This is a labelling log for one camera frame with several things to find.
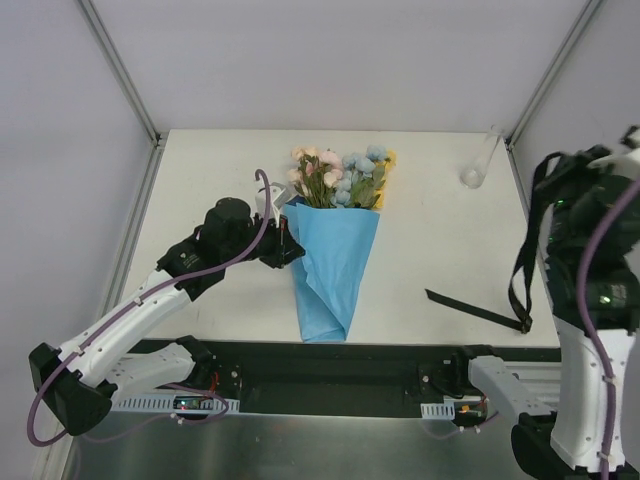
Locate blue wrapping paper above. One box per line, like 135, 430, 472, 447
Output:
284, 199, 380, 343

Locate blue flower bunch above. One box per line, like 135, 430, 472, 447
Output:
334, 145, 388, 211

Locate yellow flower bunch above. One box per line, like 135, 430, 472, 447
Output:
374, 149, 397, 211

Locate black ribbon gold lettering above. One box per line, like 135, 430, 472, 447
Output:
424, 149, 616, 335

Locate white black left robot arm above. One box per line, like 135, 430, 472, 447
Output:
28, 193, 305, 436

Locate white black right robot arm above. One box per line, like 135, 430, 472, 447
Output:
450, 126, 639, 479

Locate clear glass vase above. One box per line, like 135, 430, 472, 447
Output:
460, 125, 503, 189

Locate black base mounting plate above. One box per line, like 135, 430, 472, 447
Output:
119, 337, 561, 416

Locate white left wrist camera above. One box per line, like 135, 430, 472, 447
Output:
255, 182, 291, 224

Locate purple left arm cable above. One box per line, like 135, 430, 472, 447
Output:
26, 168, 275, 447

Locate front aluminium rail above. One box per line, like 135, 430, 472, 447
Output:
62, 349, 566, 401

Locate left aluminium table rail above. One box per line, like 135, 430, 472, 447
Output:
92, 133, 168, 323

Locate left white cable duct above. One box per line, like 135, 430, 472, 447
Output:
112, 392, 240, 415

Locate white cable duct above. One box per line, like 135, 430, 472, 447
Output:
112, 392, 240, 415
420, 402, 456, 421

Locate right white cable duct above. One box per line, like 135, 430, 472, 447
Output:
420, 402, 456, 421

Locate left aluminium frame post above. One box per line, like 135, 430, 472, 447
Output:
75, 0, 162, 147

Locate aluminium frame post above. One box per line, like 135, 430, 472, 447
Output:
505, 0, 607, 152
75, 0, 162, 147

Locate right aluminium frame post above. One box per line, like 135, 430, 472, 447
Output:
505, 0, 607, 152

